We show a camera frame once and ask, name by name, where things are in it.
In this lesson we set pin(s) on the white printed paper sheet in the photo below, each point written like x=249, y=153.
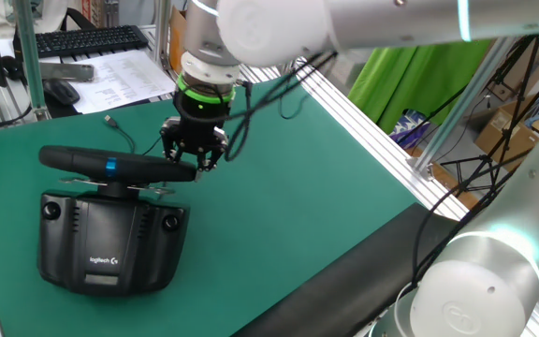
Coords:
x=120, y=79

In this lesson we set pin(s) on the blue white patterned bag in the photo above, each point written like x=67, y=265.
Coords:
x=407, y=126

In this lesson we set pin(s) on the black Logitech wheel base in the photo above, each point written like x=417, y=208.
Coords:
x=106, y=234

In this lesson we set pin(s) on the silver metal plate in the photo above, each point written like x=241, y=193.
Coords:
x=68, y=71

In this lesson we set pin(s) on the black tripod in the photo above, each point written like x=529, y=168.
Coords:
x=487, y=160

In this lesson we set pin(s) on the black leather steering wheel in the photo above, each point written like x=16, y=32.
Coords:
x=148, y=168

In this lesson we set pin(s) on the black computer keyboard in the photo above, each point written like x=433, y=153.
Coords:
x=82, y=41

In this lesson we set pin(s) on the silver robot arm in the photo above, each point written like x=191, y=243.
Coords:
x=274, y=28

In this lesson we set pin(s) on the green table mat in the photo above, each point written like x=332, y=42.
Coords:
x=274, y=210

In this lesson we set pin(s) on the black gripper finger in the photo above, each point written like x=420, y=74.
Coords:
x=170, y=145
x=209, y=161

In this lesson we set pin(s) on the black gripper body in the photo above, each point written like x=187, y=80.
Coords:
x=199, y=131

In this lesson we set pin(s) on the green cloth curtain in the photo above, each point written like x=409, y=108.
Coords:
x=405, y=79

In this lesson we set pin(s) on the black computer mouse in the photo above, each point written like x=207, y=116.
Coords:
x=61, y=91

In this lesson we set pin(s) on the open cardboard box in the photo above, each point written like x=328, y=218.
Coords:
x=522, y=140

